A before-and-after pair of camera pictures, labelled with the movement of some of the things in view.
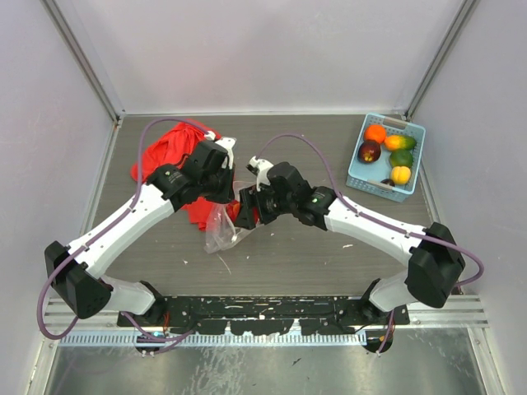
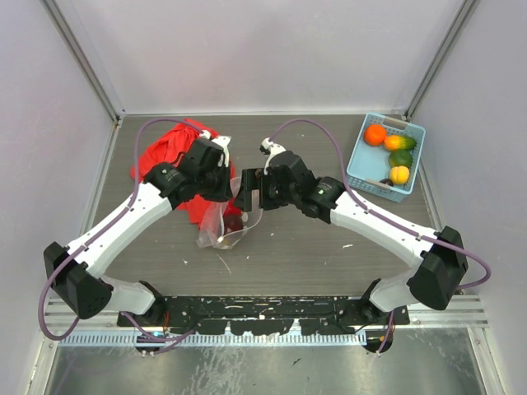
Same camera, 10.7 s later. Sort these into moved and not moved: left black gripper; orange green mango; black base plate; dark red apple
Moved: dark red apple
Not moved: orange green mango; black base plate; left black gripper
